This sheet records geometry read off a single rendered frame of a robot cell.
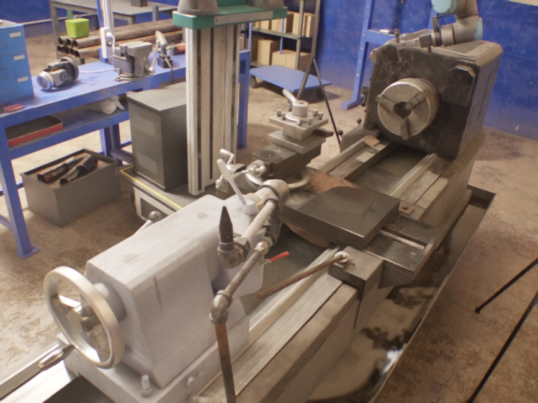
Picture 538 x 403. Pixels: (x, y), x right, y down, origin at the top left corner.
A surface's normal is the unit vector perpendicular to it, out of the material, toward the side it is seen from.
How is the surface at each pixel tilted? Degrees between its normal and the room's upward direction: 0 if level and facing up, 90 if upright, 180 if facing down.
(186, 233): 1
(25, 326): 0
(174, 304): 76
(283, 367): 0
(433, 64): 90
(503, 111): 90
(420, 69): 90
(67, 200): 90
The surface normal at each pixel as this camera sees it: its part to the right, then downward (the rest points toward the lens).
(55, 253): 0.07, -0.86
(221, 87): 0.75, 0.39
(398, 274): -0.56, 0.39
